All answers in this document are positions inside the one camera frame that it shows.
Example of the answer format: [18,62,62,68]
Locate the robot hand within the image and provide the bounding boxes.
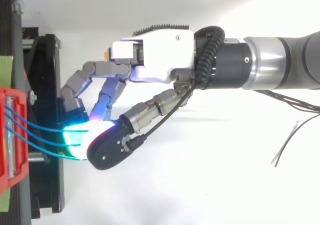
[59,24,196,171]

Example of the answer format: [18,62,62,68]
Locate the blue cable bundle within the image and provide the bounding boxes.
[4,104,90,160]

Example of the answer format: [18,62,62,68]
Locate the black stand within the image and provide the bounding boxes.
[0,0,65,225]

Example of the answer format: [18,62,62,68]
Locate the red bin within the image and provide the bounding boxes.
[0,87,30,196]

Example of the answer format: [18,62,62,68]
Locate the black coiled cable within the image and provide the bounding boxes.
[193,25,225,86]

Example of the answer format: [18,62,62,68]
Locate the thin black cable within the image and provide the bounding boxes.
[254,89,320,168]

